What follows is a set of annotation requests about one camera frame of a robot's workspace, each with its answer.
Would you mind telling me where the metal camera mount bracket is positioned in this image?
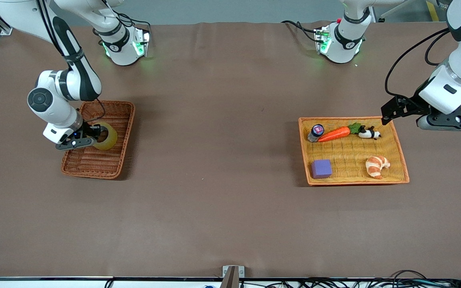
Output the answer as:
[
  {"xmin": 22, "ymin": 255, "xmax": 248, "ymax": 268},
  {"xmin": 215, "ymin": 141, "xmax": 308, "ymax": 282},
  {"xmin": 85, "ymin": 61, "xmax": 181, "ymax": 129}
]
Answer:
[{"xmin": 220, "ymin": 266, "xmax": 245, "ymax": 288}]

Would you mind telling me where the small bottle purple cap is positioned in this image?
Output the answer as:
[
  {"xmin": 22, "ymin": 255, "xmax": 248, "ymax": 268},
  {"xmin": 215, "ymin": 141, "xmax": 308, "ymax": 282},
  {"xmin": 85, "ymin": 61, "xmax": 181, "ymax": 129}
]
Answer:
[{"xmin": 307, "ymin": 124, "xmax": 325, "ymax": 143}]

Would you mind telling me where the black right base cable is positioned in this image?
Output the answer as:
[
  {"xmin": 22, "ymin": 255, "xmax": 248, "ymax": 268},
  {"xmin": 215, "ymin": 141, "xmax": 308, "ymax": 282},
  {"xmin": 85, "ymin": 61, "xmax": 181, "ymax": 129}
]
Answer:
[{"xmin": 98, "ymin": 0, "xmax": 152, "ymax": 35}]

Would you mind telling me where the toy croissant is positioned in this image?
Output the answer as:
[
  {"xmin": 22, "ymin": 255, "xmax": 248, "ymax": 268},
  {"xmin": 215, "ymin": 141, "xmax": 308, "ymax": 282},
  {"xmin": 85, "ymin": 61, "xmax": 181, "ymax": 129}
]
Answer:
[{"xmin": 365, "ymin": 156, "xmax": 391, "ymax": 180}]

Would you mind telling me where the brown table cover sheet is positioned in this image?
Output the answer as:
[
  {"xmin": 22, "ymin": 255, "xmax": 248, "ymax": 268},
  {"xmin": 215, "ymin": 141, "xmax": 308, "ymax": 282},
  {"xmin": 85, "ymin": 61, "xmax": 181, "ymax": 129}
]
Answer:
[{"xmin": 0, "ymin": 21, "xmax": 461, "ymax": 280}]

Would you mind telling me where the orange toy carrot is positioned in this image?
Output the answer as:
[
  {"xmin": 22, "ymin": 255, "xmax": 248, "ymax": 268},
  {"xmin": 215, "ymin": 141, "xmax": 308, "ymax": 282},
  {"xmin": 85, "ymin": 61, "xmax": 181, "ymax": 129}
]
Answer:
[{"xmin": 318, "ymin": 122, "xmax": 362, "ymax": 143}]

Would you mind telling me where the purple cube block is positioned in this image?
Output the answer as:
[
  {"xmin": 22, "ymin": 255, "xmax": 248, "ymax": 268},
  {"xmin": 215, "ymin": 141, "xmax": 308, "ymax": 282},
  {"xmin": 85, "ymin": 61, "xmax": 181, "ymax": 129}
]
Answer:
[{"xmin": 311, "ymin": 159, "xmax": 333, "ymax": 180}]

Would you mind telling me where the orange woven basket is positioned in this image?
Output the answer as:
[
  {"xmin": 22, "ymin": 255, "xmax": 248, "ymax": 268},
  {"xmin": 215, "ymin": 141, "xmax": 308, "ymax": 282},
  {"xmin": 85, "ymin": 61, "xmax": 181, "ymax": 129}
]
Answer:
[{"xmin": 298, "ymin": 116, "xmax": 410, "ymax": 187}]

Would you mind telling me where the black white panda figurine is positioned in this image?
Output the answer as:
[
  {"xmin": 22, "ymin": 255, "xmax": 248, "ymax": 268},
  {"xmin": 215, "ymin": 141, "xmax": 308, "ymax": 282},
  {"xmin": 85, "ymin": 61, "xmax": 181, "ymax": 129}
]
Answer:
[{"xmin": 358, "ymin": 126, "xmax": 382, "ymax": 140}]

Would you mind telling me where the black cable bundle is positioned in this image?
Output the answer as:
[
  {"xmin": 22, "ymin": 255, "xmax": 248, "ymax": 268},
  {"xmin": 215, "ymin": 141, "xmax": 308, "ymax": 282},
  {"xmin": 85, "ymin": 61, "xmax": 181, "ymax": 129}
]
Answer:
[{"xmin": 239, "ymin": 270, "xmax": 461, "ymax": 288}]

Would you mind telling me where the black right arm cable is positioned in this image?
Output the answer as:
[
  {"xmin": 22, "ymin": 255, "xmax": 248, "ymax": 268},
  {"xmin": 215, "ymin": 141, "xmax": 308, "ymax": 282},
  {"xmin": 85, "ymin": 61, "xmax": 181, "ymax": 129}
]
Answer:
[{"xmin": 38, "ymin": 0, "xmax": 107, "ymax": 123}]

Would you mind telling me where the dark brown wicker basket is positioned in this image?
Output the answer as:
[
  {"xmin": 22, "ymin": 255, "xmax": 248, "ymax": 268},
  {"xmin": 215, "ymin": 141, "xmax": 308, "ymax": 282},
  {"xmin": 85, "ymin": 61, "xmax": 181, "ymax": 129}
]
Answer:
[{"xmin": 60, "ymin": 100, "xmax": 136, "ymax": 180}]

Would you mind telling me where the short black left arm cable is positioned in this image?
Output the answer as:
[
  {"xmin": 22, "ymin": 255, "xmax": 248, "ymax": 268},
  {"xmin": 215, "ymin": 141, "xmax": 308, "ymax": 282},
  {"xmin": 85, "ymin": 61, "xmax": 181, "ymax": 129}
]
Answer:
[{"xmin": 425, "ymin": 30, "xmax": 449, "ymax": 67}]

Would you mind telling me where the black base cable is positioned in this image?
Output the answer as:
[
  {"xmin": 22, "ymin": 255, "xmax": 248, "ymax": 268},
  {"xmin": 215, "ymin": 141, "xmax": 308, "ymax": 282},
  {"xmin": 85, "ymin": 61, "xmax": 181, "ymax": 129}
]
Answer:
[
  {"xmin": 281, "ymin": 20, "xmax": 320, "ymax": 43},
  {"xmin": 98, "ymin": 0, "xmax": 152, "ymax": 35}
]

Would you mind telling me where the black left base cable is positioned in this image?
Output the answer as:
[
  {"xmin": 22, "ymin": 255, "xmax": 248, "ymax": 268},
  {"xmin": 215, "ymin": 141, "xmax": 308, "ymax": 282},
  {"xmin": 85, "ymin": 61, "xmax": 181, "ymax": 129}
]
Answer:
[{"xmin": 281, "ymin": 20, "xmax": 320, "ymax": 43}]

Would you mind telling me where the yellow clear tape roll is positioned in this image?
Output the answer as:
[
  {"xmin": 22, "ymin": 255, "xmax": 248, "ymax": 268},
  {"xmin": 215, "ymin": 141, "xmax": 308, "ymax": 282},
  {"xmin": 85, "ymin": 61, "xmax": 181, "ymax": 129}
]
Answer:
[{"xmin": 92, "ymin": 122, "xmax": 118, "ymax": 151}]

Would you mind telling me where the metal table edge rail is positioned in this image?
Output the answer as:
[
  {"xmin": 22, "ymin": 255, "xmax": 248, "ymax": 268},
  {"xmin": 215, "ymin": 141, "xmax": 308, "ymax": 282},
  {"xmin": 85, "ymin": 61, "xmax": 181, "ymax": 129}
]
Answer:
[{"xmin": 0, "ymin": 276, "xmax": 461, "ymax": 281}]

